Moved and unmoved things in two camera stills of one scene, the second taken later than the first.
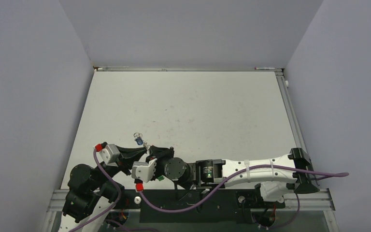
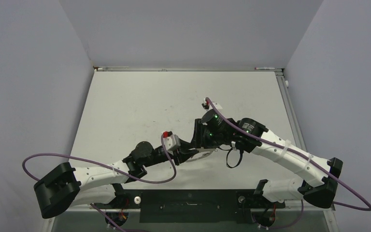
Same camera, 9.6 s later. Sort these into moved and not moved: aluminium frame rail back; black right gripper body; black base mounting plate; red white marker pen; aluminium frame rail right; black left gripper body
Moved: black left gripper body; black right gripper body
Not moved: red white marker pen; aluminium frame rail right; aluminium frame rail back; black base mounting plate
